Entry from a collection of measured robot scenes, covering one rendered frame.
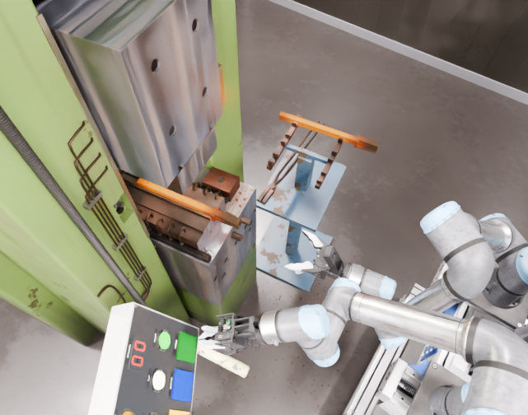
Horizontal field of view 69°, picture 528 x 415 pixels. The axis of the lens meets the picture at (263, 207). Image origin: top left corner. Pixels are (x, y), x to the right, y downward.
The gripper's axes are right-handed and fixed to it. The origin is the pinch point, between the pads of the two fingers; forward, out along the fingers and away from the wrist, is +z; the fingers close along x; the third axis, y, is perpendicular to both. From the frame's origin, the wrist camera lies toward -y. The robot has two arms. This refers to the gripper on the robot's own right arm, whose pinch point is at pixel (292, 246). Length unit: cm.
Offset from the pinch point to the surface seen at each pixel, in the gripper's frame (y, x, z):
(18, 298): 26, -53, 89
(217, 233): 8.6, -3.0, 28.6
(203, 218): 1.1, -3.1, 33.1
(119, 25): -76, -12, 35
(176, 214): 1.1, -5.9, 42.8
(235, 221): -1.1, -0.5, 21.5
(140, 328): -17, -47, 24
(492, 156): 100, 182, -91
